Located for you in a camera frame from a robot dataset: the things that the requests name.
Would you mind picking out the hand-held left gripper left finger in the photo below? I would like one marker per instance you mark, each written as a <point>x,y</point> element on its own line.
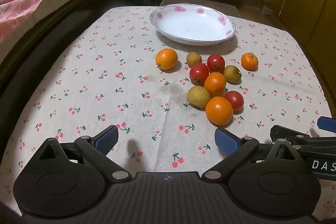
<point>106,140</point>

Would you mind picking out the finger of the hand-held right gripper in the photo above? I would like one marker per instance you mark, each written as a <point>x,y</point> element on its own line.
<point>286,132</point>
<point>327,124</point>

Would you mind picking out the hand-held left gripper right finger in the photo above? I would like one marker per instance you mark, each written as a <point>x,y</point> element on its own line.
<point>226,141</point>

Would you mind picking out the small orange mandarin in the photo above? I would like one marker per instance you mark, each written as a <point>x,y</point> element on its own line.
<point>219,111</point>
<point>250,61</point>
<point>215,84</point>
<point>166,59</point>

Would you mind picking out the red cherry tomato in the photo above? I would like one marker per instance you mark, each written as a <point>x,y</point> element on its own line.
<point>235,100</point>
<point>198,73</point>
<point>216,62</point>

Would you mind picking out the yellow-brown loquat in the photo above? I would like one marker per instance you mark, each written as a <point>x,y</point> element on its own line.
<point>232,74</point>
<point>198,96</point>
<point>193,58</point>

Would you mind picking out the white floral rim plate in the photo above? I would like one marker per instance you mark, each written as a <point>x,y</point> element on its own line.
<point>193,26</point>

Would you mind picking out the cherry print tablecloth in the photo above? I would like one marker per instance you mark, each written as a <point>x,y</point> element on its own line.
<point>105,95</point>

